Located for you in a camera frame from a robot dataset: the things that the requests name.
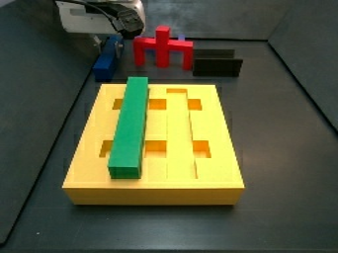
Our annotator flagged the purple comb-shaped block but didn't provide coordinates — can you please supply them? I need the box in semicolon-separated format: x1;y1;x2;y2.
178;35;185;42

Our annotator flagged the green rectangular bar block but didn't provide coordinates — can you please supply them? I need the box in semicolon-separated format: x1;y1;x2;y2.
109;77;149;179

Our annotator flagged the blue rectangular bar block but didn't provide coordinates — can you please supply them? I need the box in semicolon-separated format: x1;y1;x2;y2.
93;36;125;81

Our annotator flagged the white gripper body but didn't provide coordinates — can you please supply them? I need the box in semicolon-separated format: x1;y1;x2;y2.
57;0;146;39

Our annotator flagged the red comb-shaped block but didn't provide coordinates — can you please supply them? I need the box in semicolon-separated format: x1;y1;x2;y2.
134;26;194;70

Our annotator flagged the yellow slotted board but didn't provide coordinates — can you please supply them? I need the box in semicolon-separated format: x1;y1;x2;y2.
62;84;245;206

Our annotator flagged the black angle bracket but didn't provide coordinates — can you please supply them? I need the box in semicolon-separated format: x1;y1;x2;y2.
193;49;244;77

